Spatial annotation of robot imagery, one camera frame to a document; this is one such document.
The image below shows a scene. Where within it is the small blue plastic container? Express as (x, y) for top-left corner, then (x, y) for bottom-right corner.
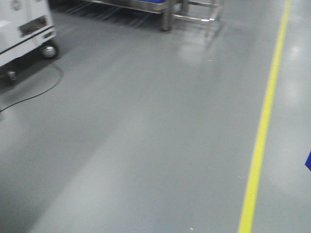
(305, 152), (311, 170)

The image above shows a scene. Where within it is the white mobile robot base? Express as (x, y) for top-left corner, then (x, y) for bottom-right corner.
(0, 0), (59, 84)

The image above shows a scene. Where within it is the black floor cable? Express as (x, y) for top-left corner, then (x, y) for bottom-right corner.
(0, 63), (64, 113)

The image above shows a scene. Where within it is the steel shelf cart frame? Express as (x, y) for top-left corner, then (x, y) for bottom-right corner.
(91, 0), (223, 31)

